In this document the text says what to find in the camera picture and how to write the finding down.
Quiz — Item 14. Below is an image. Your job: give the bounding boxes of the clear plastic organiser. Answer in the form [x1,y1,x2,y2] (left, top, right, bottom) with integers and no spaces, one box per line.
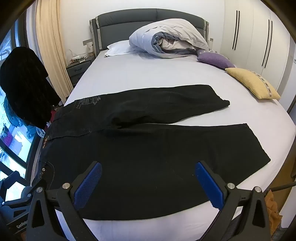
[69,53,90,63]

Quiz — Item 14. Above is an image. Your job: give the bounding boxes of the orange cloth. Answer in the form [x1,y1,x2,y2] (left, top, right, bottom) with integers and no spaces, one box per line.
[264,190,284,237]

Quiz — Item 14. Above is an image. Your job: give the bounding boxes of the black hanging garment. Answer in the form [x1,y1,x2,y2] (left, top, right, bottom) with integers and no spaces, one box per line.
[0,47,62,129]

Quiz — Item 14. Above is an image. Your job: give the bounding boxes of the grey upholstered headboard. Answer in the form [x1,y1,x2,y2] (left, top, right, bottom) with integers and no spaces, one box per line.
[89,9,210,57]

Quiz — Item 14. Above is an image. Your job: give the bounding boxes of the purple cushion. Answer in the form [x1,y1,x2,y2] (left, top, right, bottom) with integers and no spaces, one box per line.
[196,51,236,70]

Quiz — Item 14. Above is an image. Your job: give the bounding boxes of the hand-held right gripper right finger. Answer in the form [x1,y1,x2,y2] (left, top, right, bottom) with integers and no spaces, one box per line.
[194,161,271,241]

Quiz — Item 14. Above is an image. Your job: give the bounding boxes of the white and grey duvet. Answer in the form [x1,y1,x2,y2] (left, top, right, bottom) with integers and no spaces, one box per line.
[128,19,210,58]

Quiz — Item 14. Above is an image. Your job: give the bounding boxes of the bed with white sheet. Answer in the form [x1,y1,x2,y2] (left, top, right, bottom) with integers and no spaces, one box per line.
[35,50,296,241]

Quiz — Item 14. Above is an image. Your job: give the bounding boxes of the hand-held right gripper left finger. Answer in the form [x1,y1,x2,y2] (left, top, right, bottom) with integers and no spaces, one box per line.
[26,161,103,241]

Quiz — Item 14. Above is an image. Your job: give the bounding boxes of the yellow cushion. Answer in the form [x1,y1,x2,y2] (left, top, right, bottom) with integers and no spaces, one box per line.
[225,68,281,100]

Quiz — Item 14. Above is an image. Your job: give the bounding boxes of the white pillow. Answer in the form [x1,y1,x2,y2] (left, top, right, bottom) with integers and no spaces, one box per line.
[105,40,139,57]

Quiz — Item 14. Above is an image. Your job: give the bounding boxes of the cream curtain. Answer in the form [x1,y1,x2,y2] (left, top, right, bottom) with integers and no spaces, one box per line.
[36,0,74,105]

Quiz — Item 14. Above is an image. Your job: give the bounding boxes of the large window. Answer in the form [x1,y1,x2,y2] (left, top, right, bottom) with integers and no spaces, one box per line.
[0,19,43,202]

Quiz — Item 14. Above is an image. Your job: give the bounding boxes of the black pants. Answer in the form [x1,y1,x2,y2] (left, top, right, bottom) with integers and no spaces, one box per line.
[31,85,271,220]

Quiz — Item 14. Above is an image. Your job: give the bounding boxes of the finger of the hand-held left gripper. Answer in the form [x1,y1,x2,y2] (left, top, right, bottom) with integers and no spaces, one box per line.
[0,171,21,194]
[0,185,36,215]

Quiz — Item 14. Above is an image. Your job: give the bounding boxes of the white wardrobe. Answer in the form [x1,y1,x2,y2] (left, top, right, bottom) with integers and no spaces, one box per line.
[220,0,296,114]

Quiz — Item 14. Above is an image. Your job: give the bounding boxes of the grey nightstand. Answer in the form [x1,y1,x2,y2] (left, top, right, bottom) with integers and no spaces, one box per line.
[66,57,95,90]

